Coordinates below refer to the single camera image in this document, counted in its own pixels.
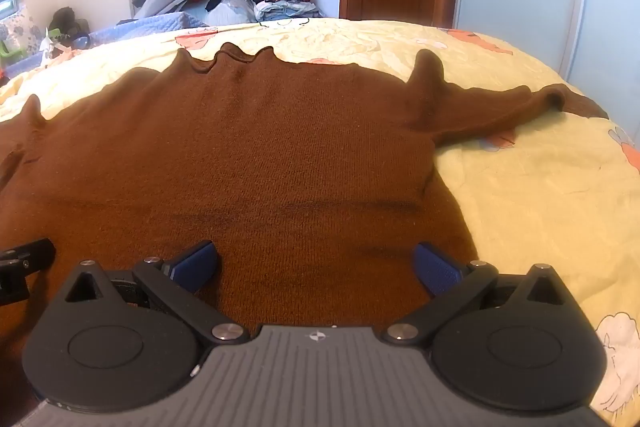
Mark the light blue quilt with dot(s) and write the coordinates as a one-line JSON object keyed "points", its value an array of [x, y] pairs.
{"points": [[150, 24]]}

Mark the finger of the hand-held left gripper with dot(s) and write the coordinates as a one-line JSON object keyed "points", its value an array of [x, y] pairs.
{"points": [[40, 254]]}

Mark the yellow printed blanket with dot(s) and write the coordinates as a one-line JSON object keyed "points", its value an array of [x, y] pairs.
{"points": [[525, 187]]}

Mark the brown knitted sweater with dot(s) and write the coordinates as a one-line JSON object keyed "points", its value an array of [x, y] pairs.
{"points": [[275, 147]]}

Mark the floral pillow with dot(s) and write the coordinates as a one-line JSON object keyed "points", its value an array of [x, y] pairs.
{"points": [[20, 32]]}

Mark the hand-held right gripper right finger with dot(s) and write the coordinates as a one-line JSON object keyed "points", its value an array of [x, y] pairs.
{"points": [[437, 268]]}

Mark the dark plush toy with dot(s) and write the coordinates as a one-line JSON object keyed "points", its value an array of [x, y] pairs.
{"points": [[67, 24]]}

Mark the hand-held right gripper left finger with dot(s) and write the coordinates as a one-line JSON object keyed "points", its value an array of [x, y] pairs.
{"points": [[197, 261]]}

